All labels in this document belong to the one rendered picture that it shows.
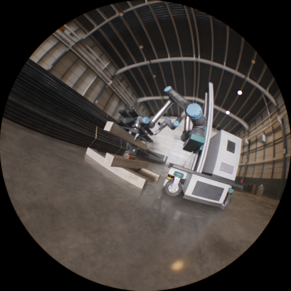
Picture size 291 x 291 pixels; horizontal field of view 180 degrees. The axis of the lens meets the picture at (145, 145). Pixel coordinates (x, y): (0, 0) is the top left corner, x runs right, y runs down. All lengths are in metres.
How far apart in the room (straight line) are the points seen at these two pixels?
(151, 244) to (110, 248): 0.15
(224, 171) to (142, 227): 0.92
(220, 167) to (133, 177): 0.90
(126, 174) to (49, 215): 0.78
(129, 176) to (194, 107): 0.89
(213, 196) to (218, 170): 0.27
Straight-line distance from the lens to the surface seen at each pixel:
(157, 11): 9.76
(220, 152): 1.08
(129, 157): 1.06
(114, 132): 1.00
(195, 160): 1.34
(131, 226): 0.44
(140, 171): 1.52
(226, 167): 1.12
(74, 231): 0.36
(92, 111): 1.98
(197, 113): 0.87
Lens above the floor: 0.31
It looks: 6 degrees up
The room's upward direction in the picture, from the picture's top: 21 degrees clockwise
